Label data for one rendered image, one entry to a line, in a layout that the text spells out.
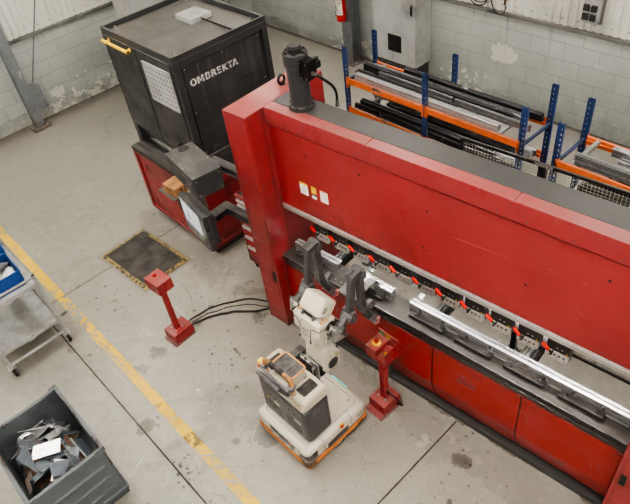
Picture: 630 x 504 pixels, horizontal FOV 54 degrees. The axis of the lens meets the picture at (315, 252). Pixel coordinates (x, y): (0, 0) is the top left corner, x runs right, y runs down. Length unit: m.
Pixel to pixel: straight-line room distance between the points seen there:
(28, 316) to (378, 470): 3.68
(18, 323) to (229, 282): 2.08
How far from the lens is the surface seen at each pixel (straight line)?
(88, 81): 10.90
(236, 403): 5.58
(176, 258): 7.03
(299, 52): 4.35
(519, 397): 4.60
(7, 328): 6.65
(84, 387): 6.21
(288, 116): 4.48
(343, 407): 5.06
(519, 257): 3.85
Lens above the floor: 4.51
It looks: 42 degrees down
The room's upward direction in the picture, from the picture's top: 9 degrees counter-clockwise
